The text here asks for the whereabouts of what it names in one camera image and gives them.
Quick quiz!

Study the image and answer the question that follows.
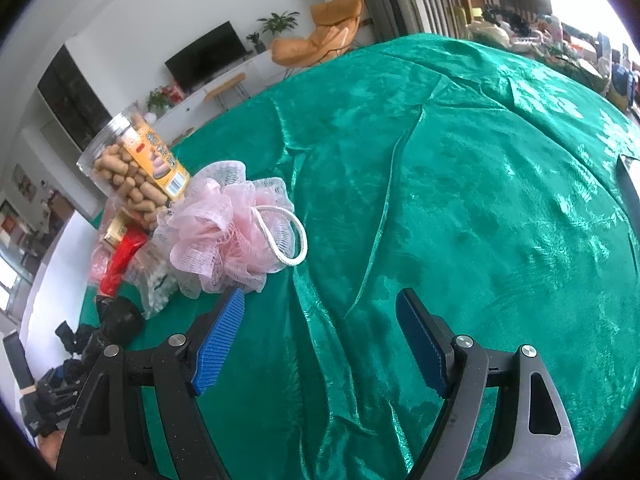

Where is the black television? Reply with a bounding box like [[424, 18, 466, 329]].
[[165, 21, 248, 93]]

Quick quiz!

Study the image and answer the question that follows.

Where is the flowering potted plant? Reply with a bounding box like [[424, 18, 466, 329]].
[[146, 86, 183, 116]]

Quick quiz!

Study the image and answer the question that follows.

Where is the white television cabinet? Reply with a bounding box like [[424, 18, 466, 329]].
[[145, 50, 286, 136]]

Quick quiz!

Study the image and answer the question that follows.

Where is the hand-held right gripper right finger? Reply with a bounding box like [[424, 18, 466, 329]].
[[395, 288, 581, 480]]

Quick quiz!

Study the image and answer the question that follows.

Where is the bag of cotton swabs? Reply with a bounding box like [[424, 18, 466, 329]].
[[122, 240, 181, 321]]

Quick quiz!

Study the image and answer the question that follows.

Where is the pink mesh bath sponge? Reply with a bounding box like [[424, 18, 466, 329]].
[[155, 160, 308, 301]]

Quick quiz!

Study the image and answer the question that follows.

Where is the pile of household clutter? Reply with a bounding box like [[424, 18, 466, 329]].
[[470, 5, 640, 111]]

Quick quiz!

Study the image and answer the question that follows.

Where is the clear plastic snack jar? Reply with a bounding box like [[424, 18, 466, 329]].
[[76, 114, 191, 231]]

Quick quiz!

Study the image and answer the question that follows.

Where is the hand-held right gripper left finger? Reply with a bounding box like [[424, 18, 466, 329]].
[[55, 287, 246, 480]]

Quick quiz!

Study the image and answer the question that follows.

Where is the dark tall cabinet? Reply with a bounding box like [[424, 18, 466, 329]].
[[37, 45, 113, 153]]

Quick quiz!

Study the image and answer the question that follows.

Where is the orange lounge chair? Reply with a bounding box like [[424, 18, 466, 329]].
[[270, 0, 365, 68]]

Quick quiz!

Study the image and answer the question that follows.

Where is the large green potted plant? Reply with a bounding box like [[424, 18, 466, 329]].
[[257, 10, 301, 38]]

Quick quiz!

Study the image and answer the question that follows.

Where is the silver smartphone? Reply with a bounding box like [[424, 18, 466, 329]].
[[617, 155, 640, 241]]

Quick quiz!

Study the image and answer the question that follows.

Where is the green velvet tablecloth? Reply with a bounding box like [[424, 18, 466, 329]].
[[80, 32, 640, 480]]

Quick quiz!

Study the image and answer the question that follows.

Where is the grey curtain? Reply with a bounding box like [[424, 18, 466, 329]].
[[347, 0, 416, 46]]

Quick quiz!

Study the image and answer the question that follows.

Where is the wooden crib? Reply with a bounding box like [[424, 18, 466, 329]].
[[404, 0, 551, 41]]

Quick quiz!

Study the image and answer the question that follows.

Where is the red snack packet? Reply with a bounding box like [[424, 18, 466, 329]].
[[99, 227, 148, 298]]

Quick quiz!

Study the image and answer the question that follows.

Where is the wooden stool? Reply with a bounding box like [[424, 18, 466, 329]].
[[205, 72, 251, 113]]

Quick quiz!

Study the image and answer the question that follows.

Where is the black cylinder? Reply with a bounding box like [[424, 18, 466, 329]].
[[95, 296, 146, 346]]

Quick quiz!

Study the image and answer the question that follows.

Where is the framed wall picture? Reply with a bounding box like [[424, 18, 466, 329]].
[[12, 162, 38, 201]]

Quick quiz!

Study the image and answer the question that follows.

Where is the white cardboard box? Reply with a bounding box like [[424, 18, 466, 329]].
[[27, 207, 106, 366]]

